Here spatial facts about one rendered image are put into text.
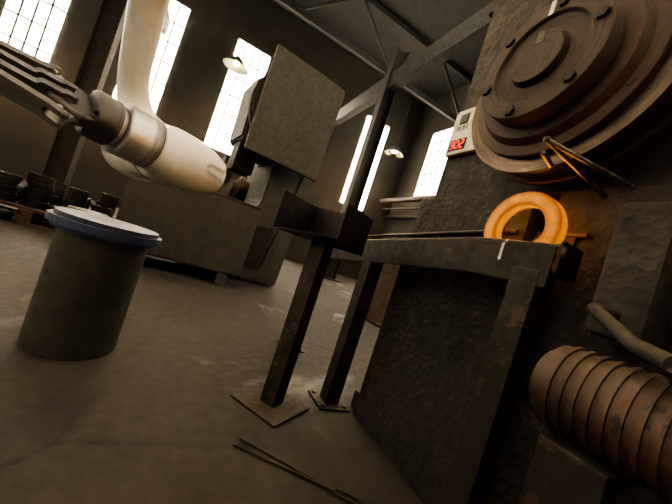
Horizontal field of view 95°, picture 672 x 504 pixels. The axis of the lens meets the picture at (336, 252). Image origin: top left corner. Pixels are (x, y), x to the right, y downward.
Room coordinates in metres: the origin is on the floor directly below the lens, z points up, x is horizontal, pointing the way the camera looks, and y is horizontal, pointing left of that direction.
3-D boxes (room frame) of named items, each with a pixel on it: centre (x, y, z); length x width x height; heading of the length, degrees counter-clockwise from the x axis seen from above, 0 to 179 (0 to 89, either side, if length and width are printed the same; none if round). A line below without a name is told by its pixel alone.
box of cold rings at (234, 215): (2.92, 1.41, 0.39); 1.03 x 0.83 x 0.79; 120
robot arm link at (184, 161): (0.62, 0.35, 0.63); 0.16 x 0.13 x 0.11; 150
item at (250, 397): (1.09, 0.07, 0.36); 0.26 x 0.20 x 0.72; 61
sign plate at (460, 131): (1.08, -0.35, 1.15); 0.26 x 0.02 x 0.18; 26
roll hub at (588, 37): (0.69, -0.31, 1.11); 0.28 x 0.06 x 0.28; 26
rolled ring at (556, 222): (0.74, -0.41, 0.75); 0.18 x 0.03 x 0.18; 26
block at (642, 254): (0.53, -0.51, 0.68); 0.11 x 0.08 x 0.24; 116
